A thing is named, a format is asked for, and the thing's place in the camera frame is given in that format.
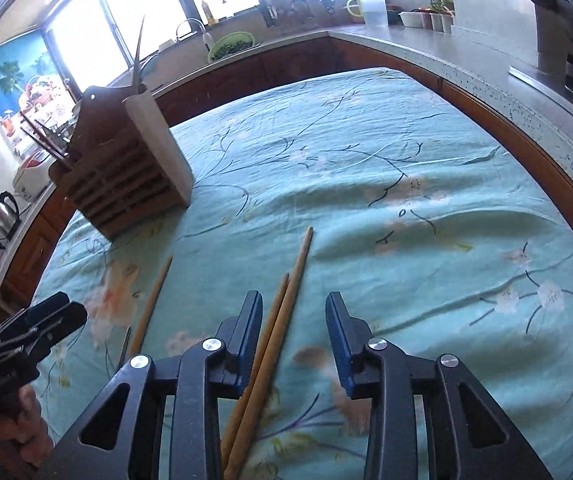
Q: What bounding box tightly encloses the green colander bowl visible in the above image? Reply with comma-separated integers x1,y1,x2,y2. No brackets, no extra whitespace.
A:
207,32,256,63

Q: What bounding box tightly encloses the teal floral tablecloth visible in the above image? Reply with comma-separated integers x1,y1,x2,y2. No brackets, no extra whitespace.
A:
35,68,573,479

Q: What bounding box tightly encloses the dark utensil in holder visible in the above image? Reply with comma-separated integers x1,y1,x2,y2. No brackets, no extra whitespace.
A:
20,112,73,170

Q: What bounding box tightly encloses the gold metal fork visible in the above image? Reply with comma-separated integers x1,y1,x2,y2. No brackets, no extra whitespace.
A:
35,120,74,156

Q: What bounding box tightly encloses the yellow bottle on sill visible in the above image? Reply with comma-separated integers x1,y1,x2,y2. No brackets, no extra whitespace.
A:
201,1,219,26

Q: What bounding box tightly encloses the chrome sink faucet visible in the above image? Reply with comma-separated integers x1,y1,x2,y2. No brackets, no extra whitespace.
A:
175,18,215,52

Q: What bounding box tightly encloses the person's left hand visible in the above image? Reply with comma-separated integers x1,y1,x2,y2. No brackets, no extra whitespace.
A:
0,385,53,479

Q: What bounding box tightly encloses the wooden utensil holder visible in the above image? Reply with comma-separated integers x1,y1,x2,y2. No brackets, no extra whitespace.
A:
49,84,194,240

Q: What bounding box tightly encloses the white rice cooker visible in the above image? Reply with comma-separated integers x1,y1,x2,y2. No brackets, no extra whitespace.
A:
13,150,54,203

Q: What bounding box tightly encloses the silver metal spoon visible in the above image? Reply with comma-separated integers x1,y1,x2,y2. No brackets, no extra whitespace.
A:
131,18,144,94

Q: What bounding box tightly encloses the steel electric kettle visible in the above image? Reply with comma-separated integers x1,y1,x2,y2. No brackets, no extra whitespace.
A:
0,191,22,240

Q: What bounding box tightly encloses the colourful wall poster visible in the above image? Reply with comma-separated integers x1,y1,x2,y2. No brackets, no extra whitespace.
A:
0,32,74,159

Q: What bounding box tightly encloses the metal utensil in holder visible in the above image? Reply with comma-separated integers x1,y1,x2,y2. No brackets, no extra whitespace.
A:
130,36,141,94

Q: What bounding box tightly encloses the dish drying rack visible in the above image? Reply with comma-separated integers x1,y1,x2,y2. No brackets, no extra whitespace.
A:
258,0,314,28

